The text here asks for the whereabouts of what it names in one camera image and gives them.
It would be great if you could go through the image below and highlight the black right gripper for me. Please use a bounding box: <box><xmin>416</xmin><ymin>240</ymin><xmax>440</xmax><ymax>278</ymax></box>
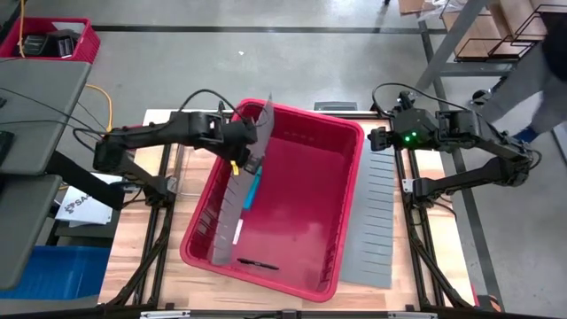
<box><xmin>368</xmin><ymin>108</ymin><xmax>439</xmax><ymax>152</ymax></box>

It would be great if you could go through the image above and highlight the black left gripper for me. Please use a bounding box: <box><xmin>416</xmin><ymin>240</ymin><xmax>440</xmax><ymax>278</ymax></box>
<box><xmin>221</xmin><ymin>119</ymin><xmax>267</xmax><ymax>176</ymax></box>

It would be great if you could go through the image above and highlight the long grey slotted divider panel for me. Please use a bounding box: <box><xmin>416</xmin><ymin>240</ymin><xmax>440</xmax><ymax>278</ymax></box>
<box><xmin>210</xmin><ymin>94</ymin><xmax>276</xmax><ymax>267</ymax></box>
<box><xmin>338</xmin><ymin>140</ymin><xmax>397</xmax><ymax>290</ymax></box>

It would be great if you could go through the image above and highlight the large red plastic bin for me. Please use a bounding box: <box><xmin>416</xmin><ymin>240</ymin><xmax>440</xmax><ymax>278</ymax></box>
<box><xmin>179</xmin><ymin>97</ymin><xmax>365</xmax><ymax>303</ymax></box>

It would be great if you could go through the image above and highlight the white block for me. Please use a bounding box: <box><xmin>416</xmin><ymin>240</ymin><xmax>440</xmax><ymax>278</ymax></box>
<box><xmin>231</xmin><ymin>217</ymin><xmax>245</xmax><ymax>246</ymax></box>

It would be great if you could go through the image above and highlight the black pen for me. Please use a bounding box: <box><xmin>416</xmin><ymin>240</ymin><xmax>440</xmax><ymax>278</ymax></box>
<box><xmin>236</xmin><ymin>257</ymin><xmax>281</xmax><ymax>272</ymax></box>

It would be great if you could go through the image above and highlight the black caster wheel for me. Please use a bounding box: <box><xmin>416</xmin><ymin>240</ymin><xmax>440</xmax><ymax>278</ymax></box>
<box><xmin>471</xmin><ymin>88</ymin><xmax>492</xmax><ymax>106</ymax></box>

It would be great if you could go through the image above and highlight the grey metal cart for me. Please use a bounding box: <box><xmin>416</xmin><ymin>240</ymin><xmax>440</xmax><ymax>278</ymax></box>
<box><xmin>414</xmin><ymin>0</ymin><xmax>567</xmax><ymax>92</ymax></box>

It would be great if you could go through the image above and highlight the person's shoe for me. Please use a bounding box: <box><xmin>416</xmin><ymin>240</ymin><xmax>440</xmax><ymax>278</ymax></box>
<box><xmin>516</xmin><ymin>126</ymin><xmax>540</xmax><ymax>144</ymax></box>

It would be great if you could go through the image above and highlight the large cardboard box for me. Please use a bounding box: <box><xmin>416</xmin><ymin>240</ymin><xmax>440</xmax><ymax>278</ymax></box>
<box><xmin>442</xmin><ymin>0</ymin><xmax>555</xmax><ymax>58</ymax></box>

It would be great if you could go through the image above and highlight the small cardboard box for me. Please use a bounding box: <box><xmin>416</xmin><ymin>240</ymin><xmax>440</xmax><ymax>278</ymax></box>
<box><xmin>400</xmin><ymin>0</ymin><xmax>440</xmax><ymax>14</ymax></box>

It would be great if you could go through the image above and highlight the person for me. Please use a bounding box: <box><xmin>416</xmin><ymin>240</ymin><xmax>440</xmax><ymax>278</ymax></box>
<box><xmin>480</xmin><ymin>8</ymin><xmax>567</xmax><ymax>144</ymax></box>

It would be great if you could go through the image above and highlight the grey metal bar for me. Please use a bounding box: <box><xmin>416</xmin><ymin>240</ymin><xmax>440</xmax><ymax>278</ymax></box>
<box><xmin>548</xmin><ymin>128</ymin><xmax>567</xmax><ymax>167</ymax></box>

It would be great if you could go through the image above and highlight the black desk support bar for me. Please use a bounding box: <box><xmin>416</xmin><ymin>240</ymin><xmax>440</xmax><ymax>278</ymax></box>
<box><xmin>46</xmin><ymin>149</ymin><xmax>128</xmax><ymax>212</ymax></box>

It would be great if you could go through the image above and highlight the white paper with logo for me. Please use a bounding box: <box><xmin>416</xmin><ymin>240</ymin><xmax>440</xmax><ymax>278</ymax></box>
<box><xmin>55</xmin><ymin>172</ymin><xmax>123</xmax><ymax>227</ymax></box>

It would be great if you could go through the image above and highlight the red clamp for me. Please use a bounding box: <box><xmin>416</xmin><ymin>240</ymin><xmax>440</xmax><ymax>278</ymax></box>
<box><xmin>470</xmin><ymin>284</ymin><xmax>504</xmax><ymax>314</ymax></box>

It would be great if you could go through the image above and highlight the small red basket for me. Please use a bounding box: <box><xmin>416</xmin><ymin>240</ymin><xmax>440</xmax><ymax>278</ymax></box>
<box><xmin>0</xmin><ymin>16</ymin><xmax>102</xmax><ymax>66</ymax></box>

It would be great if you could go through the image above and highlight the black floor stand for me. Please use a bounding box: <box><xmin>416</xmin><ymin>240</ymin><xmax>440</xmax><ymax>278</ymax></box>
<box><xmin>43</xmin><ymin>216</ymin><xmax>120</xmax><ymax>249</ymax></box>

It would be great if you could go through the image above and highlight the white paper sheet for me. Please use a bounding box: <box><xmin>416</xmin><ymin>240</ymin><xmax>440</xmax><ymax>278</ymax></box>
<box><xmin>51</xmin><ymin>20</ymin><xmax>87</xmax><ymax>35</ymax></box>

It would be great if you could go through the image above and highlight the grey desk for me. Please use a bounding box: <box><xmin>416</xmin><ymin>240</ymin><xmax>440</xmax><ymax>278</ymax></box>
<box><xmin>0</xmin><ymin>57</ymin><xmax>93</xmax><ymax>292</ymax></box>

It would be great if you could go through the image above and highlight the black device in basket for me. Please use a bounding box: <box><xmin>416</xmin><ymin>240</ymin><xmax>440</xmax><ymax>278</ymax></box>
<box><xmin>22</xmin><ymin>28</ymin><xmax>82</xmax><ymax>58</ymax></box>

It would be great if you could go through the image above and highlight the blue plastic bin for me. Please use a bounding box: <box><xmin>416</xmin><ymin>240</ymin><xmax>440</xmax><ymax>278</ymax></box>
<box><xmin>0</xmin><ymin>245</ymin><xmax>112</xmax><ymax>300</ymax></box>

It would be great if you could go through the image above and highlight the black device on desk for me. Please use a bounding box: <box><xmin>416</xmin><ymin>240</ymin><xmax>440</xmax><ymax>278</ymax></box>
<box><xmin>0</xmin><ymin>129</ymin><xmax>16</xmax><ymax>167</ymax></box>

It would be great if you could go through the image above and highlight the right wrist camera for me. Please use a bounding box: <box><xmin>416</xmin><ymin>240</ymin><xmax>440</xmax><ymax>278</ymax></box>
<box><xmin>397</xmin><ymin>90</ymin><xmax>416</xmax><ymax>113</ymax></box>

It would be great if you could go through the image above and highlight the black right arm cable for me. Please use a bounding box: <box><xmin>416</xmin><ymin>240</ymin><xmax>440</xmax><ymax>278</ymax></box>
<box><xmin>370</xmin><ymin>82</ymin><xmax>470</xmax><ymax>119</ymax></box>

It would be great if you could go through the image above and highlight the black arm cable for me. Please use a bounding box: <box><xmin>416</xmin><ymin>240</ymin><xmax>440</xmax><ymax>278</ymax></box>
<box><xmin>72</xmin><ymin>88</ymin><xmax>249</xmax><ymax>154</ymax></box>
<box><xmin>370</xmin><ymin>82</ymin><xmax>470</xmax><ymax>119</ymax></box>

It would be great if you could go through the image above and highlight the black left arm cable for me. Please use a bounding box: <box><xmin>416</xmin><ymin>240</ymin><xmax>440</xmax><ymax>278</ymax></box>
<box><xmin>72</xmin><ymin>88</ymin><xmax>249</xmax><ymax>154</ymax></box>

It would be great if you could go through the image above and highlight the grey mount plate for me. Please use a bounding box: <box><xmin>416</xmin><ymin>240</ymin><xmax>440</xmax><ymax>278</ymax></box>
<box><xmin>313</xmin><ymin>101</ymin><xmax>359</xmax><ymax>112</ymax></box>

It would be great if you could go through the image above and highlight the yellow cable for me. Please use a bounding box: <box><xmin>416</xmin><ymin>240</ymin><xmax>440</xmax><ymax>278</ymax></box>
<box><xmin>16</xmin><ymin>0</ymin><xmax>27</xmax><ymax>58</ymax></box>
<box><xmin>85</xmin><ymin>82</ymin><xmax>114</xmax><ymax>134</ymax></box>

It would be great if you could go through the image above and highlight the black aluminium frame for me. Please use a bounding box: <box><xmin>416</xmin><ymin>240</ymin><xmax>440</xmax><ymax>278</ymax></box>
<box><xmin>104</xmin><ymin>102</ymin><xmax>478</xmax><ymax>311</ymax></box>

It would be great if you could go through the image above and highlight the silver metal bracket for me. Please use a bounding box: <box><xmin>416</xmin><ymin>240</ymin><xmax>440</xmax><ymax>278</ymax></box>
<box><xmin>387</xmin><ymin>311</ymin><xmax>439</xmax><ymax>319</ymax></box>
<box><xmin>140</xmin><ymin>309</ymin><xmax>192</xmax><ymax>319</ymax></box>

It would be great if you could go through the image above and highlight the thin black desk cable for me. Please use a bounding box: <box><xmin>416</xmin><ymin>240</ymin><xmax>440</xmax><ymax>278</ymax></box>
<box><xmin>0</xmin><ymin>86</ymin><xmax>107</xmax><ymax>147</ymax></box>

